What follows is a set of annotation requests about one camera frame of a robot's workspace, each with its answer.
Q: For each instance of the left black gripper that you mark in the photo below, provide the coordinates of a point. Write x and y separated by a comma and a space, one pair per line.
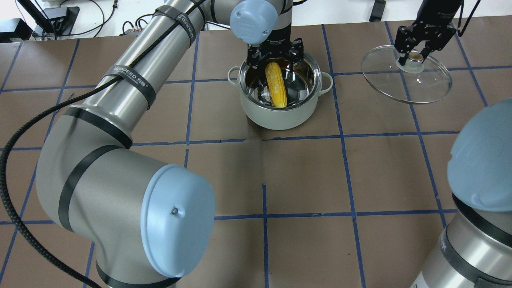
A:
278, 34

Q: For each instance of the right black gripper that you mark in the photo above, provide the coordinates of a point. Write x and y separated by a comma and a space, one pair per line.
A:
434, 14

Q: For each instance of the yellow corn cob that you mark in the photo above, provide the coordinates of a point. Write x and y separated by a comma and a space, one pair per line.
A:
276, 86

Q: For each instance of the glass pot lid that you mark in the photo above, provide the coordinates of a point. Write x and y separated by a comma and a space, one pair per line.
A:
407, 78

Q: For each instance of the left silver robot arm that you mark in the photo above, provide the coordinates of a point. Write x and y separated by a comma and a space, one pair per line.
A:
150, 221

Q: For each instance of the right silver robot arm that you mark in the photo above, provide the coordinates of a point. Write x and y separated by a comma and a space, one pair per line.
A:
475, 248

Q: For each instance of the pale green cooking pot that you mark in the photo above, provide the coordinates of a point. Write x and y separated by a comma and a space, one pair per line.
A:
302, 94

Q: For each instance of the black dock box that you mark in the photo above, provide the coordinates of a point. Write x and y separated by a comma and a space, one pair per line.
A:
59, 20

